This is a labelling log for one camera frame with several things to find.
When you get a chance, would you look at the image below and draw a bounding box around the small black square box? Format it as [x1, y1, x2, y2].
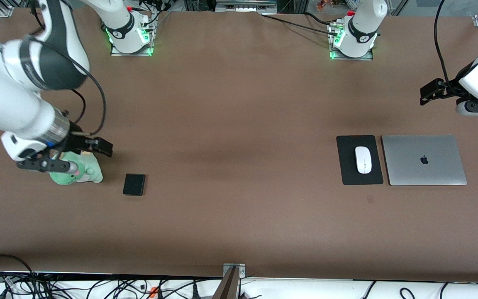
[122, 173, 146, 197]

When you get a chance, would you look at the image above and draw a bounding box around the white computer mouse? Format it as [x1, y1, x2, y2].
[355, 146, 373, 174]

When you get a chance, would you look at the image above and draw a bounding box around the metal base plate right arm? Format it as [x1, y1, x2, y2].
[110, 10, 158, 57]

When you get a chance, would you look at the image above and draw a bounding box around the metal base plate left arm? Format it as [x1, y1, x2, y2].
[327, 22, 374, 61]

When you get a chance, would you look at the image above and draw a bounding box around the black mouse pad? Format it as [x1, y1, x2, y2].
[336, 135, 384, 186]

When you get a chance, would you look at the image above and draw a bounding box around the green dinosaur plush toy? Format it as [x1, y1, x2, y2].
[49, 150, 104, 186]

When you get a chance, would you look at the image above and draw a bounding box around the silver closed laptop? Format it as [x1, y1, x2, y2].
[381, 135, 468, 186]

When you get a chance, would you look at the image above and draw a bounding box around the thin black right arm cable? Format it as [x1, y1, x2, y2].
[71, 88, 87, 125]

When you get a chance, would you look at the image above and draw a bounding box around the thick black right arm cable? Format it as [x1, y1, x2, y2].
[25, 35, 108, 137]

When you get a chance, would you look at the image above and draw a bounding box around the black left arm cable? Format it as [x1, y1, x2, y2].
[434, 0, 452, 84]

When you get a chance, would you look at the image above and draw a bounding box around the black looped floor cable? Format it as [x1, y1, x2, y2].
[0, 254, 37, 288]

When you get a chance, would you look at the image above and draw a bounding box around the black cable on table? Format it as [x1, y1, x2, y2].
[261, 14, 339, 36]

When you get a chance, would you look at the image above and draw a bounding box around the metal table edge bracket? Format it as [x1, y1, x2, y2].
[213, 263, 246, 299]

